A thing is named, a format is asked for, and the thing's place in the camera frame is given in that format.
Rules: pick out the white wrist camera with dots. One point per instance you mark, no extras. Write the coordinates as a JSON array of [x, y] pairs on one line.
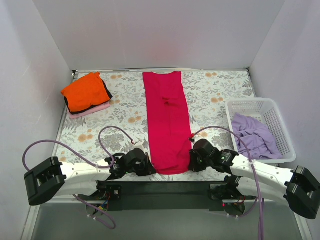
[[141, 145], [193, 138]]

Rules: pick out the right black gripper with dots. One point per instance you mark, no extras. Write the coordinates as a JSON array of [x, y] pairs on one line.
[[193, 162]]

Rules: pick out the white plastic basket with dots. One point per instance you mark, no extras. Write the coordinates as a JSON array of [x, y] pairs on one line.
[[267, 112]]

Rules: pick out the lavender t shirt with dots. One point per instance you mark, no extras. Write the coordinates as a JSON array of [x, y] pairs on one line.
[[254, 138]]

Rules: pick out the floral table mat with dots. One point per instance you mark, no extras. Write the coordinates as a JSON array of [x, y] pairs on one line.
[[116, 128]]

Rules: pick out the folded pink t shirt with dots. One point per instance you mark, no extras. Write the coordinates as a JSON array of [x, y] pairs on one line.
[[85, 111]]

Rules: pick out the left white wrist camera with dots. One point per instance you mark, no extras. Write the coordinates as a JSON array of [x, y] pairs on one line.
[[141, 145]]

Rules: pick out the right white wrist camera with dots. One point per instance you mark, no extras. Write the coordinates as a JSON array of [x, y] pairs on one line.
[[193, 138]]

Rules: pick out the magenta t shirt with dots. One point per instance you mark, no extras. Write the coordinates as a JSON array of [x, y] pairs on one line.
[[168, 122]]

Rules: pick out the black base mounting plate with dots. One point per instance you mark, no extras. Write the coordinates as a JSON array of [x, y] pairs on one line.
[[163, 195]]

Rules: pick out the folded black t shirt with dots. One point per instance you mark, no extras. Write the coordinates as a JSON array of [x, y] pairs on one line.
[[67, 103]]

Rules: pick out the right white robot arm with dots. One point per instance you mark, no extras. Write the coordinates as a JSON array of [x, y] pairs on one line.
[[296, 188]]

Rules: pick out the folded orange t shirt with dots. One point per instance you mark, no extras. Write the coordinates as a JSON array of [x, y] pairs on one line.
[[83, 91]]

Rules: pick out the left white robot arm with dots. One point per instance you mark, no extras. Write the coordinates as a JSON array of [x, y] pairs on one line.
[[53, 178]]

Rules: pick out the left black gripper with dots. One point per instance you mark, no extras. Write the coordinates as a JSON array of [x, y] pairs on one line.
[[148, 168]]

